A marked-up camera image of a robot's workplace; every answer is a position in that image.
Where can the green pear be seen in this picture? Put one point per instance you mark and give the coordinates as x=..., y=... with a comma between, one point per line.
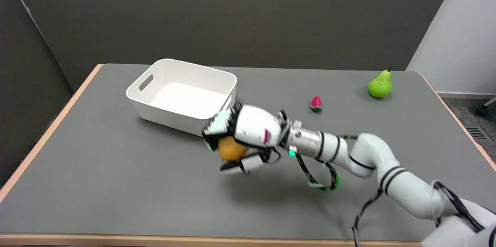
x=379, y=85

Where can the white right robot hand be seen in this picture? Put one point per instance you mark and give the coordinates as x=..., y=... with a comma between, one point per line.
x=254, y=123

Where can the floor vent grille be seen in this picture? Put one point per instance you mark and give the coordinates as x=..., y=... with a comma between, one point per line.
x=477, y=133

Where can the white plastic container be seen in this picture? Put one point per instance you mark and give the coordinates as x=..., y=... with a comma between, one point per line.
x=182, y=95

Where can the watermelon slice toy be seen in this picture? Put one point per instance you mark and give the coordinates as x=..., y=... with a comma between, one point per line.
x=316, y=104

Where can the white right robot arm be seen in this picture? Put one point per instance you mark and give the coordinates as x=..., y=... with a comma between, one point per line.
x=372, y=161

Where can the orange fruit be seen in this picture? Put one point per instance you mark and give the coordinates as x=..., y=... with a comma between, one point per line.
x=231, y=150

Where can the black chair caster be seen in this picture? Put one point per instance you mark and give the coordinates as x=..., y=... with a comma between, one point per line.
x=485, y=107

